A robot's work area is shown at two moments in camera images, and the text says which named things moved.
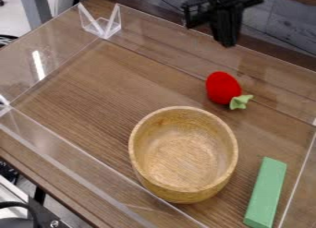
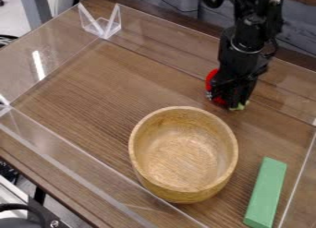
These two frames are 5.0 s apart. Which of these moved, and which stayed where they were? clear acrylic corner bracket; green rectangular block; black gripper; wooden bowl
Moved: black gripper
Stayed: clear acrylic corner bracket; green rectangular block; wooden bowl
